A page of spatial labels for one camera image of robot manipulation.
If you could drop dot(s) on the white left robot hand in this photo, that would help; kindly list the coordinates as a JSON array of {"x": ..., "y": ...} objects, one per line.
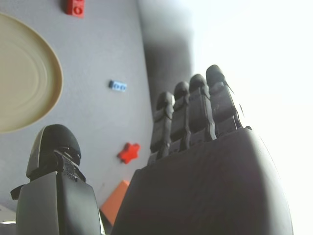
[{"x": 195, "y": 183}]

